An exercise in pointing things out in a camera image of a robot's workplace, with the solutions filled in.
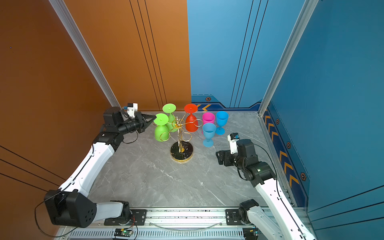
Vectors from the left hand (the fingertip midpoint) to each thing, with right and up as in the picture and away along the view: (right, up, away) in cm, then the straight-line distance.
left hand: (156, 115), depth 73 cm
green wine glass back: (+5, +5, +9) cm, 11 cm away
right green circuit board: (+45, -56, -3) cm, 72 cm away
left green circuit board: (-19, -57, 0) cm, 60 cm away
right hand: (+32, -19, +2) cm, 37 cm away
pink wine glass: (+27, 0, +29) cm, 40 cm away
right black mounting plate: (+37, -50, 0) cm, 62 cm away
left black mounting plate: (-9, -51, +1) cm, 52 cm away
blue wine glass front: (+27, -8, +22) cm, 36 cm away
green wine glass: (+1, -8, +6) cm, 10 cm away
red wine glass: (+16, +5, +8) cm, 19 cm away
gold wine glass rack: (+10, -21, +24) cm, 34 cm away
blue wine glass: (+36, 0, +25) cm, 44 cm away
